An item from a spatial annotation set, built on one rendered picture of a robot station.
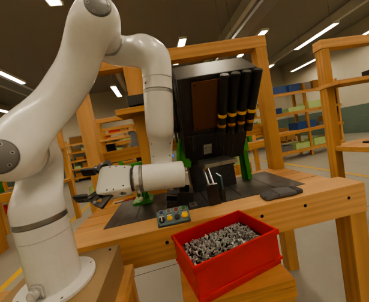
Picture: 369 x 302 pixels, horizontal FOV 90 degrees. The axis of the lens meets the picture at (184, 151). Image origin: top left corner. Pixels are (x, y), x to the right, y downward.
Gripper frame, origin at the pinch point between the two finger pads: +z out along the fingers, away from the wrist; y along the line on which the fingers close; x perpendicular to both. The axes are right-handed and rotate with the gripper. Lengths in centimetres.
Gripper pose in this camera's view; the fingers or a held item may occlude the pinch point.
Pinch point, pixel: (81, 184)
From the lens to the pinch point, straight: 64.9
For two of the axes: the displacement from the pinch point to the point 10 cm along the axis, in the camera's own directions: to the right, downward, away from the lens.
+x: 0.2, -6.7, -7.4
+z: -9.9, 0.9, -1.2
